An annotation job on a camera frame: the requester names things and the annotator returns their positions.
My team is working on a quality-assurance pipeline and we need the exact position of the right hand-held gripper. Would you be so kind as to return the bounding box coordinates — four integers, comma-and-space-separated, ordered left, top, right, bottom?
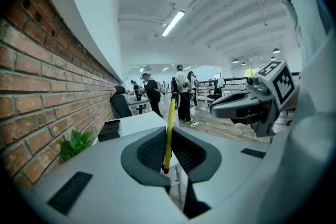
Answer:
209, 59, 297, 138

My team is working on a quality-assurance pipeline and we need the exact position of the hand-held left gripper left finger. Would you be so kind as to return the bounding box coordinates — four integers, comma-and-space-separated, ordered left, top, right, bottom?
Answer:
120, 126, 171, 187

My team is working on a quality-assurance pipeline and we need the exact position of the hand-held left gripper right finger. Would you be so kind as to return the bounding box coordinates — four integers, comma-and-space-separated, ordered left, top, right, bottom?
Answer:
171, 125, 223, 183

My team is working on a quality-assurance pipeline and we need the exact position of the black box lid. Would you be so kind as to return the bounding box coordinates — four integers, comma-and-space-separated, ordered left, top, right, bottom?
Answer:
97, 120, 122, 143

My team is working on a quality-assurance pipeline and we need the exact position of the white desk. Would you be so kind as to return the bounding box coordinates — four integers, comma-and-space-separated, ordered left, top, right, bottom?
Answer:
127, 97, 152, 116

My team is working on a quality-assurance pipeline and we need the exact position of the black office chair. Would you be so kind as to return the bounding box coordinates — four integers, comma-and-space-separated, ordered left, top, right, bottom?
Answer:
110, 86, 133, 119

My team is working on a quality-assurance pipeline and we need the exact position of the green potted plant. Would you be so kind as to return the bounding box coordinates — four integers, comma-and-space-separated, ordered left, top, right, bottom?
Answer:
59, 130, 95, 162

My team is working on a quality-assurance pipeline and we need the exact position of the long ceiling lamp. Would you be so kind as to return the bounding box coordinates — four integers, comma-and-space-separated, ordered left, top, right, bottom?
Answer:
161, 9, 186, 37

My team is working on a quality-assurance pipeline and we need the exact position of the light grey shirt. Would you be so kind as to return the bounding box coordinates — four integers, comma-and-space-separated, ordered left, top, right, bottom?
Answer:
267, 0, 336, 140

